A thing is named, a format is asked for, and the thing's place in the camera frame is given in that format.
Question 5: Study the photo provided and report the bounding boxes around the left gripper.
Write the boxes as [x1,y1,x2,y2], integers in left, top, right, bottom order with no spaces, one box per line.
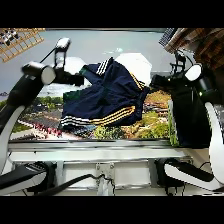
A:
[63,69,86,88]

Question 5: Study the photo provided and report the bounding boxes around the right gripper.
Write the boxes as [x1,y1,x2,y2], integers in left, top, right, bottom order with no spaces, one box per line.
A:
[149,74,172,94]

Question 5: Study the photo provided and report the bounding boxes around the navy striped shorts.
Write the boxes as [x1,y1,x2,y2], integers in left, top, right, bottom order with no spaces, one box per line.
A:
[58,57,152,133]

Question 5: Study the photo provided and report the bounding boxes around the wooden lattice rack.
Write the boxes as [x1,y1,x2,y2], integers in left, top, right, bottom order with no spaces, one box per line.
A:
[0,27,46,64]

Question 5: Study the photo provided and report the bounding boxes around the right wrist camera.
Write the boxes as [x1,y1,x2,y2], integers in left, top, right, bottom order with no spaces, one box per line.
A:
[169,49,188,77]

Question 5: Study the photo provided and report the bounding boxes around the silver frame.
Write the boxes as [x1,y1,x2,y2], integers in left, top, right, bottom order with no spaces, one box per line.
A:
[6,138,202,196]

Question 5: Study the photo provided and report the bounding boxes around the black cable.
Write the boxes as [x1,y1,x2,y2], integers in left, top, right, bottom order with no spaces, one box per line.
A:
[35,172,116,196]

